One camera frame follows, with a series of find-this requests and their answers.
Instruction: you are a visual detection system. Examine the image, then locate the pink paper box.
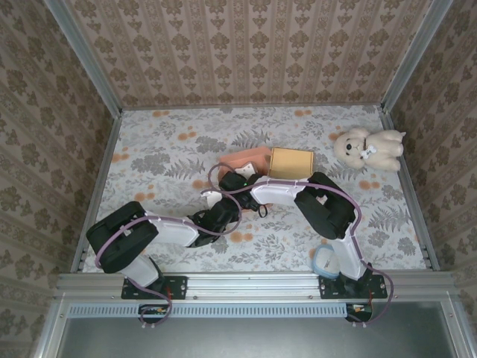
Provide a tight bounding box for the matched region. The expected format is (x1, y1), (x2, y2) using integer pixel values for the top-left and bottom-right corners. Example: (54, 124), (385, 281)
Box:
(218, 145), (273, 182)

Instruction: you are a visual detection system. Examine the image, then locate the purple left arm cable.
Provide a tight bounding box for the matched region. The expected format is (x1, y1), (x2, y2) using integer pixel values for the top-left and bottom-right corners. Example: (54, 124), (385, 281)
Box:
(95, 189), (243, 331)

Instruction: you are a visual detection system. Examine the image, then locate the small controller board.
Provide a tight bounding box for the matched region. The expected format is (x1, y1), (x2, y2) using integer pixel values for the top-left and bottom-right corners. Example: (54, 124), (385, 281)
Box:
(345, 302), (373, 322)
(138, 304), (168, 324)

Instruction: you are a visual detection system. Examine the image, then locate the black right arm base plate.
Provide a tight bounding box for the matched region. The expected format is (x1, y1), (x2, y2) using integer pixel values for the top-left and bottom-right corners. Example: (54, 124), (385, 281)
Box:
(319, 274), (388, 299)

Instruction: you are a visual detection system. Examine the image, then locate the white square blue-rimmed container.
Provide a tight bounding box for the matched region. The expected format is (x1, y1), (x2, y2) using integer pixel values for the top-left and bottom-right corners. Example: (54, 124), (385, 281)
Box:
(312, 244), (342, 279)

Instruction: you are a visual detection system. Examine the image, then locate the cream plush dog toy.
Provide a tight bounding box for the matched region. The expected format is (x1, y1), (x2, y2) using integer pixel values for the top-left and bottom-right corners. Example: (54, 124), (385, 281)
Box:
(332, 127), (405, 172)

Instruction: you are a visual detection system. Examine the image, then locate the floral patterned tablecloth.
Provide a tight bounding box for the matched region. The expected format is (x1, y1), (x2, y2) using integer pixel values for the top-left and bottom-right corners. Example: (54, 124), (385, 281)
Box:
(81, 106), (428, 273)

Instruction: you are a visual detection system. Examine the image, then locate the grey slotted cable duct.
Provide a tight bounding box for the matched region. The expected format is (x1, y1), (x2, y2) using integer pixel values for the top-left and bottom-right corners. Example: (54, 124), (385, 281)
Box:
(69, 302), (347, 318)

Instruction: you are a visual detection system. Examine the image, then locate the aluminium table edge rail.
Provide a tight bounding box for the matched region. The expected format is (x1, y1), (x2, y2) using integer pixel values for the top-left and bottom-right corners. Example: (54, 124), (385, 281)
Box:
(55, 271), (458, 299)

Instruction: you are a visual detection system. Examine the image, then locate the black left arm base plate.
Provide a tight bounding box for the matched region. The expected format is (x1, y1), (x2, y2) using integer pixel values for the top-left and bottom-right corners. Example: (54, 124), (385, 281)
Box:
(121, 274), (188, 299)

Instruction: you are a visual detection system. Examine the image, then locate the grey metal panel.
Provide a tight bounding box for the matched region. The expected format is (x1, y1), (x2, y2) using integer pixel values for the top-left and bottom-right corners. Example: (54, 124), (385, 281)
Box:
(55, 316), (459, 358)

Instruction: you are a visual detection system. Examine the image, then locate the aluminium side rail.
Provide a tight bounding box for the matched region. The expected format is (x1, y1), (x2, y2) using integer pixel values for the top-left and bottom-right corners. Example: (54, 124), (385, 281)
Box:
(70, 111), (124, 273)
(379, 107), (440, 271)

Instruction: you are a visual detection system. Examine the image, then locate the yellow paper box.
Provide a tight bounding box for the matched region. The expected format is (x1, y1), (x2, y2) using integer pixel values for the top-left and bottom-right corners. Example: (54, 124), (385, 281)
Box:
(267, 147), (315, 180)

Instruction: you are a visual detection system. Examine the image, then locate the aluminium frame post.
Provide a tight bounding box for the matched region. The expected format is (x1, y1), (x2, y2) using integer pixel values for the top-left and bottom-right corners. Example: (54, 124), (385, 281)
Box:
(44, 0), (124, 116)
(379, 0), (454, 113)

